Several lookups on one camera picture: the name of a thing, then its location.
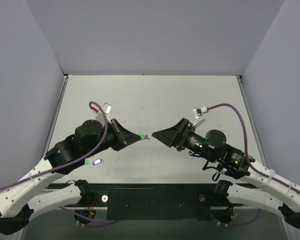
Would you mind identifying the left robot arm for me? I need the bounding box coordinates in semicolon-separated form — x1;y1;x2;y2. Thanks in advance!
0;119;141;235

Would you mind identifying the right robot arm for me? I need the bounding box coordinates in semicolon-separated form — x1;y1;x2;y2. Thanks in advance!
152;118;300;229

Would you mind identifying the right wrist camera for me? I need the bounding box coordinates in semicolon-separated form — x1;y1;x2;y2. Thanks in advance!
192;106;208;129

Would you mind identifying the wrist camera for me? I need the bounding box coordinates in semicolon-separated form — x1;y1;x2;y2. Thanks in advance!
192;106;208;129
95;102;112;122

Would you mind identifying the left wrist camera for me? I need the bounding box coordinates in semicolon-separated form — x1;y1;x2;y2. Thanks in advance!
95;102;112;122

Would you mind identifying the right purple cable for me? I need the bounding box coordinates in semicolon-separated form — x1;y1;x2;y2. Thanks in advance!
206;103;300;197

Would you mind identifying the purple cable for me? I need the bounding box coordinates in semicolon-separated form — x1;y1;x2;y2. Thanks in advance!
0;101;109;195
206;103;300;197

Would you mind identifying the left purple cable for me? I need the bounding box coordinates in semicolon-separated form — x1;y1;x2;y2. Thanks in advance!
0;101;109;195

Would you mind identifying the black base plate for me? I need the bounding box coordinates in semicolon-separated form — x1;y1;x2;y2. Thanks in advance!
59;183;253;222

